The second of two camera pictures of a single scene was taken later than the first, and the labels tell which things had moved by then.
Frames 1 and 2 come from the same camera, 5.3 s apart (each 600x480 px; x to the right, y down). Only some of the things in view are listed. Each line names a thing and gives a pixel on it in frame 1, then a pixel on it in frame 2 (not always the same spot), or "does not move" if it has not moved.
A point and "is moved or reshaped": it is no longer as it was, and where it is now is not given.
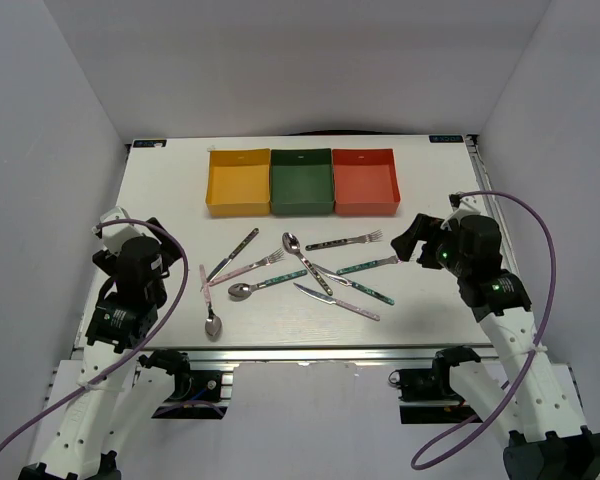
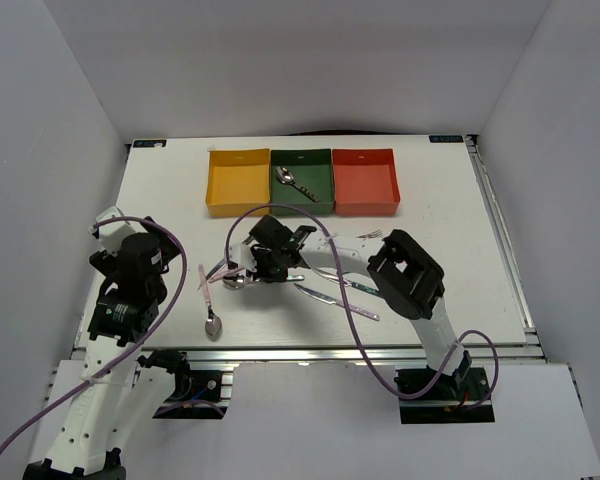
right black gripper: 404,244 to 260,274
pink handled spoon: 213,322 does not move
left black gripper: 170,251 does not move
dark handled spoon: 291,244 is moved or reshaped
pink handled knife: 338,303 does not move
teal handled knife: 364,289 does not move
